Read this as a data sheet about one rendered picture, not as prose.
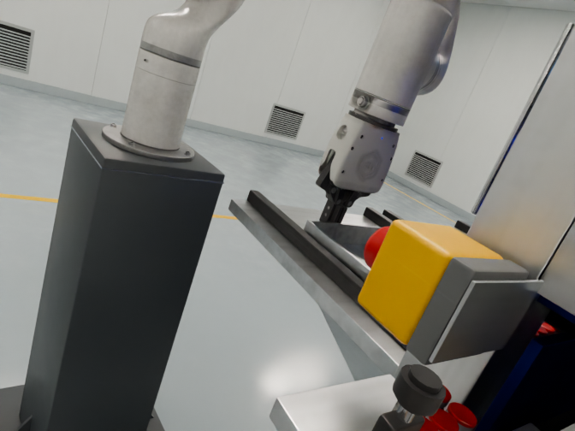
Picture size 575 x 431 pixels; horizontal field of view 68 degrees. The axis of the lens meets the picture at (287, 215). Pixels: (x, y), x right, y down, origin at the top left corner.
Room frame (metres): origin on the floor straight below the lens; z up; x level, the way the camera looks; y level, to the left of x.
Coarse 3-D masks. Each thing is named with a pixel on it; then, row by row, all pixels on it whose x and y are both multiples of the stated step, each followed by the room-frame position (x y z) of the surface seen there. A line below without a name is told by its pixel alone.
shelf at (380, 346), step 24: (240, 216) 0.63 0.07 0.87; (288, 216) 0.68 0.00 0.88; (312, 216) 0.73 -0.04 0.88; (360, 216) 0.85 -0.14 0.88; (264, 240) 0.57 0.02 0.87; (288, 240) 0.58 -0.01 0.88; (288, 264) 0.52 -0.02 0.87; (312, 264) 0.52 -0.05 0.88; (312, 288) 0.47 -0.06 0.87; (336, 288) 0.48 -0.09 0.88; (336, 312) 0.44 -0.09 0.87; (360, 312) 0.44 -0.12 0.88; (360, 336) 0.40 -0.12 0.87; (384, 336) 0.41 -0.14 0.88; (384, 360) 0.37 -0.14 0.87
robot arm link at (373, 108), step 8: (352, 96) 0.63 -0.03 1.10; (360, 96) 0.61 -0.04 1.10; (368, 96) 0.61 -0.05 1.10; (352, 104) 0.63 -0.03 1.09; (360, 104) 0.61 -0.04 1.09; (368, 104) 0.60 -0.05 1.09; (376, 104) 0.60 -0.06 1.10; (384, 104) 0.60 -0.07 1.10; (392, 104) 0.60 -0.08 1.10; (360, 112) 0.62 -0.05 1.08; (368, 112) 0.60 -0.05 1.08; (376, 112) 0.60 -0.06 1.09; (384, 112) 0.60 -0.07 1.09; (392, 112) 0.60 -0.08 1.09; (400, 112) 0.60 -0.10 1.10; (408, 112) 0.62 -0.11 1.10; (376, 120) 0.61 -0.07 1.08; (384, 120) 0.60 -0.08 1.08; (392, 120) 0.60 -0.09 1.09; (400, 120) 0.61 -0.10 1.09
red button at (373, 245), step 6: (384, 228) 0.33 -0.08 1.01; (372, 234) 0.33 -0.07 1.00; (378, 234) 0.32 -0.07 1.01; (384, 234) 0.32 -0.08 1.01; (372, 240) 0.32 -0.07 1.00; (378, 240) 0.32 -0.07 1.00; (366, 246) 0.32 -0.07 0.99; (372, 246) 0.32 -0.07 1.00; (378, 246) 0.31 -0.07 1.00; (366, 252) 0.32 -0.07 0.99; (372, 252) 0.32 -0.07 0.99; (366, 258) 0.32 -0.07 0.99; (372, 258) 0.32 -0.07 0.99
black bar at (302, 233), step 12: (252, 192) 0.68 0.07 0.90; (252, 204) 0.67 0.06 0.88; (264, 204) 0.64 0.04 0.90; (264, 216) 0.63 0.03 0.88; (276, 216) 0.61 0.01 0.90; (288, 228) 0.58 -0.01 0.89; (300, 228) 0.59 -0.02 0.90; (300, 240) 0.56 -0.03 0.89; (312, 240) 0.55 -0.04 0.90; (312, 252) 0.53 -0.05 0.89; (324, 252) 0.53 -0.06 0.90; (324, 264) 0.51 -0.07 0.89; (336, 264) 0.50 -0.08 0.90; (336, 276) 0.49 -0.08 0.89; (348, 276) 0.48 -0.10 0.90; (348, 288) 0.47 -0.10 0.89; (360, 288) 0.46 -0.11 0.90
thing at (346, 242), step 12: (312, 228) 0.58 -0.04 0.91; (324, 228) 0.61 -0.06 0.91; (336, 228) 0.62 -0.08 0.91; (348, 228) 0.64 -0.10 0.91; (360, 228) 0.66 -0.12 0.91; (372, 228) 0.67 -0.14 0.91; (324, 240) 0.55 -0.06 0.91; (336, 240) 0.63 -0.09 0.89; (348, 240) 0.65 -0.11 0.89; (360, 240) 0.66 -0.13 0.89; (336, 252) 0.53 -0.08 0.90; (348, 252) 0.52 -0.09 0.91; (360, 252) 0.63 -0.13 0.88; (348, 264) 0.51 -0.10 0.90; (360, 264) 0.50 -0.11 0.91; (360, 276) 0.49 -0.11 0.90
